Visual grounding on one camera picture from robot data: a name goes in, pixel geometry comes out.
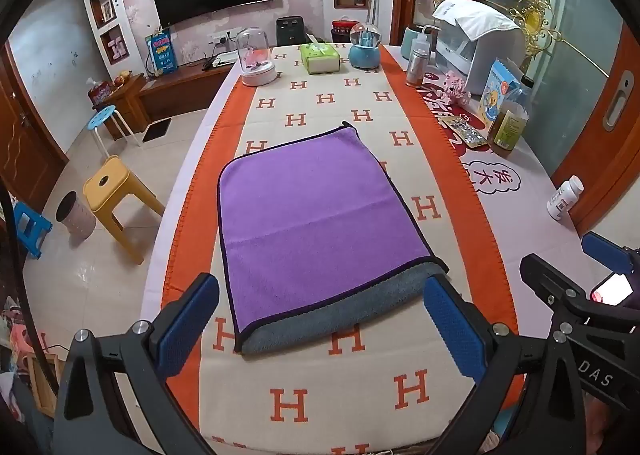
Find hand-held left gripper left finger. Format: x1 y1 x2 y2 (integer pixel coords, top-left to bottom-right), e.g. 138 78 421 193
52 272 221 455

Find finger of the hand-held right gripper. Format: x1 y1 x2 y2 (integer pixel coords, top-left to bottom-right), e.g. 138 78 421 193
519 253 597 332
581 231 634 277

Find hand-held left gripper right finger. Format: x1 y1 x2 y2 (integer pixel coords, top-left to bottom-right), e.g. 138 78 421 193
422 272 587 455

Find purple and grey towel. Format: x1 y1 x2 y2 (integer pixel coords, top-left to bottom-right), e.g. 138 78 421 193
216 121 450 357

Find pink printed tablecloth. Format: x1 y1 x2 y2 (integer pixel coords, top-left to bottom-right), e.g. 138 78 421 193
140 42 593 455

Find white pill bottle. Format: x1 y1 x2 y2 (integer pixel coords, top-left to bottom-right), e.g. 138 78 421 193
546 175 585 221

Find brown glass bottle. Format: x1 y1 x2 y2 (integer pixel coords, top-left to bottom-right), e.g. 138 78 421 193
487 102 530 158

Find pink trash bin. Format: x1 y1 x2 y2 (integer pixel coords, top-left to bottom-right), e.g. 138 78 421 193
54 190 97 238

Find yellow plastic stool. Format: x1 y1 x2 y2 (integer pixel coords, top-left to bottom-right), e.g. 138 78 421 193
82 155 166 266

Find glass sliding door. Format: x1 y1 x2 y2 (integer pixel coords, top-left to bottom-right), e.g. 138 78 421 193
400 0 640 241

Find silver blister packs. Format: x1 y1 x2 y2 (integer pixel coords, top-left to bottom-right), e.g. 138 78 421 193
442 117 489 151

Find small blue step stool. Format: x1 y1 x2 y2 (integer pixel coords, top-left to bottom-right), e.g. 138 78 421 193
12 202 54 261

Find blue picture box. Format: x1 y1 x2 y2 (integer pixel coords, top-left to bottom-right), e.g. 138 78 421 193
477 58 521 126

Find black floor mat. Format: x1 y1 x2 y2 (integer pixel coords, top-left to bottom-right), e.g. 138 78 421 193
142 117 173 144

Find pink wrapped toy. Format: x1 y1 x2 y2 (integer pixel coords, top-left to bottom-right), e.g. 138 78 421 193
439 70 472 106

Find white countertop appliance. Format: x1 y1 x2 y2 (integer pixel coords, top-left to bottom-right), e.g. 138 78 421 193
433 10 526 97

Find blue round stool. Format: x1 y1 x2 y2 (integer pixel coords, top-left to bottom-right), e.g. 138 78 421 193
87 104 144 156

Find wooden television cabinet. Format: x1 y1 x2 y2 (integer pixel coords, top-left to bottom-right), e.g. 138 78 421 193
92 61 237 137

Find red tissue pack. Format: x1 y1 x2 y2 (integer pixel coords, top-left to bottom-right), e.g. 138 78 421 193
87 79 114 106

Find orange and beige printed blanket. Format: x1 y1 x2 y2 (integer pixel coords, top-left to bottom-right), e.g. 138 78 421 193
161 42 519 455

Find brown wooden door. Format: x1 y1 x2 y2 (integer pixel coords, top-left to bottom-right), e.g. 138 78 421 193
0 42 69 209

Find white router box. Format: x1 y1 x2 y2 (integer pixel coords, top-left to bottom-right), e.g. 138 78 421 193
202 50 239 71

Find white folded cloth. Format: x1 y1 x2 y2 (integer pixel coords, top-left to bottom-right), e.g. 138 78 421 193
432 0 521 42

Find blue printed box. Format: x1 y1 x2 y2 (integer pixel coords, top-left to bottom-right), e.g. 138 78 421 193
144 30 180 76

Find white squeeze bottle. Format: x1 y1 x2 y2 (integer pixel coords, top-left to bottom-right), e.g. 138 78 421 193
413 25 444 62

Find glass dome lamp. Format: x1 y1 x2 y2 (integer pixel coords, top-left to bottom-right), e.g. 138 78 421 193
236 28 279 87

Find blue snow globe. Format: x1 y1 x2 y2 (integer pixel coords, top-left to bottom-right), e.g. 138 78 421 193
348 22 384 69

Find green tissue box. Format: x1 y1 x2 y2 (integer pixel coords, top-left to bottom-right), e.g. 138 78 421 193
299 42 341 75

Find black air fryer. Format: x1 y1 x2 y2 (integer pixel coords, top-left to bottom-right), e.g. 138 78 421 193
275 16 306 46

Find red pot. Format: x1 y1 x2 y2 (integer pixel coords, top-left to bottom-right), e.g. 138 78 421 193
331 18 355 44

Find silver door handle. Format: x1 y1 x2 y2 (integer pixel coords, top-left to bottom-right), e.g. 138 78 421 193
602 70 634 131

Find wooden frame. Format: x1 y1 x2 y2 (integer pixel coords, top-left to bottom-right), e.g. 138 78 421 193
25 349 64 419

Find white wall shelf unit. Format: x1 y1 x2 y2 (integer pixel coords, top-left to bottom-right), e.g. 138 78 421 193
75 0 132 82

